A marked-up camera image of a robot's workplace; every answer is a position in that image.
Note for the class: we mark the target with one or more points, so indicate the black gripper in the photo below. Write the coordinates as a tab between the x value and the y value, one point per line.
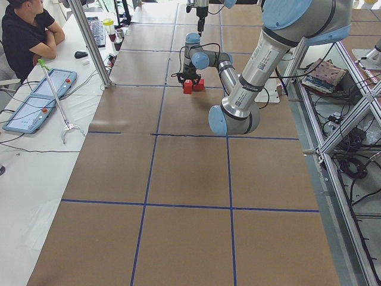
189	72
202	12

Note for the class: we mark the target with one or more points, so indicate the red block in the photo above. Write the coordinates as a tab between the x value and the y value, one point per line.
188	87
201	85

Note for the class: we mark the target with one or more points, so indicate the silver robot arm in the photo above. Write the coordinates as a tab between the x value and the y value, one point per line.
285	25
202	10

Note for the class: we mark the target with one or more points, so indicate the steel cup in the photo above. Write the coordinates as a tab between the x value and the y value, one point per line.
119	33

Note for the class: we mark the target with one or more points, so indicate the green lid cup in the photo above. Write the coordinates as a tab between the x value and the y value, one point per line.
109	26

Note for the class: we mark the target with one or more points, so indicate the black keyboard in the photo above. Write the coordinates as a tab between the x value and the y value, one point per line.
98	31

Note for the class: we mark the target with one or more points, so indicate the black computer mouse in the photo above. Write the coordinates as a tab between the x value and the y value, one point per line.
80	54

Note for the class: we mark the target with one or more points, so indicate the folded patterned cloth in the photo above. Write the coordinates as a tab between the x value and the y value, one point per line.
323	76

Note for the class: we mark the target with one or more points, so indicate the upper teach pendant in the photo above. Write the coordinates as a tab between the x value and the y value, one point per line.
61	79

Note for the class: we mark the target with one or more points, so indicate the teach pendant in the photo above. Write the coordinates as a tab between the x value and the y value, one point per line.
30	115
61	79

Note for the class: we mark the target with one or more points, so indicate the reacher grabber stick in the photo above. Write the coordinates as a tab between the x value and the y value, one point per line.
68	127

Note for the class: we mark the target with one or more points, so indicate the seated man black shirt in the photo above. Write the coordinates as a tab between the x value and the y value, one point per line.
29	33

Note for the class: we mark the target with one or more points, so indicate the lower teach pendant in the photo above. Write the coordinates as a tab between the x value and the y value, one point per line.
30	115

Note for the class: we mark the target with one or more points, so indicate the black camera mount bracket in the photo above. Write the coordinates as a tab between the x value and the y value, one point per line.
181	78

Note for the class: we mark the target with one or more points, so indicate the white pedestal column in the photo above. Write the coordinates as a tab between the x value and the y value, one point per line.
269	93

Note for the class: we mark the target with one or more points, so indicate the aluminium frame post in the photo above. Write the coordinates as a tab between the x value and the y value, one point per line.
84	27

